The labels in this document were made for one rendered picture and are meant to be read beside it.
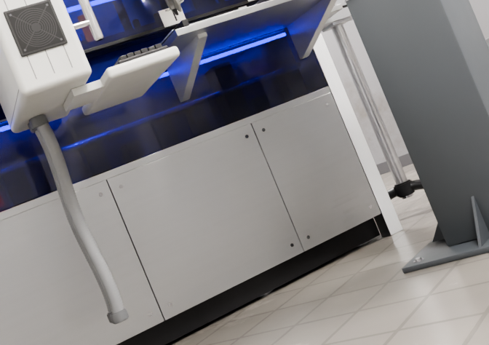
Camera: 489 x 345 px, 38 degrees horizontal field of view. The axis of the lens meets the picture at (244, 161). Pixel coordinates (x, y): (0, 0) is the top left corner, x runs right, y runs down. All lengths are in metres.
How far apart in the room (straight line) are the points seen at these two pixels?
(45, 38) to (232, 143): 0.90
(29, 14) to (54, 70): 0.15
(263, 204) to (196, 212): 0.24
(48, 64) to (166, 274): 0.87
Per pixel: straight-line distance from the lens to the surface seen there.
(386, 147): 2.93
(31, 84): 1.76
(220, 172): 2.42
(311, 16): 2.51
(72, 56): 1.79
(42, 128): 2.05
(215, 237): 2.39
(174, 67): 2.37
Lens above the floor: 0.45
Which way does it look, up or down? level
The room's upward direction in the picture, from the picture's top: 23 degrees counter-clockwise
